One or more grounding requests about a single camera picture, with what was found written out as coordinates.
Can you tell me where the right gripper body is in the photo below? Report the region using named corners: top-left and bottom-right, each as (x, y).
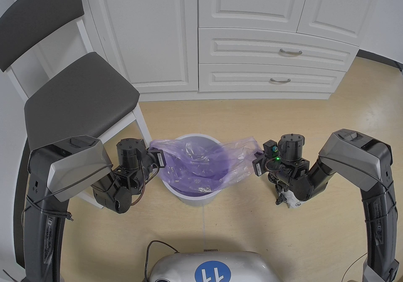
top-left (253, 153), bottom-right (284, 180)

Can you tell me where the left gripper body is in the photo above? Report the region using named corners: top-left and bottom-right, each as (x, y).
top-left (143, 148), bottom-right (167, 169)

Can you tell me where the purple plastic bag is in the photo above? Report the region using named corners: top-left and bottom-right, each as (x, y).
top-left (149, 134), bottom-right (264, 195)

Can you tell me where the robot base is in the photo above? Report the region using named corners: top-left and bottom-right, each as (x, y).
top-left (150, 251), bottom-right (281, 282)

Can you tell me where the white trash bin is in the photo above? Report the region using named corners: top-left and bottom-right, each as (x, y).
top-left (161, 133), bottom-right (222, 208)

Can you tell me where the crumpled white paper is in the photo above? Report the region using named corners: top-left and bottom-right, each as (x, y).
top-left (284, 191), bottom-right (305, 210)

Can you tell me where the white chair dark grey seat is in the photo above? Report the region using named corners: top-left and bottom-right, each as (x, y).
top-left (0, 0), bottom-right (152, 209)

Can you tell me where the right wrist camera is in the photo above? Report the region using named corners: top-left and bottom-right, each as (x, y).
top-left (263, 140), bottom-right (281, 158)

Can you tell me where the black cable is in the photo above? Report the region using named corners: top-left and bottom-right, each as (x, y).
top-left (144, 240), bottom-right (181, 282)

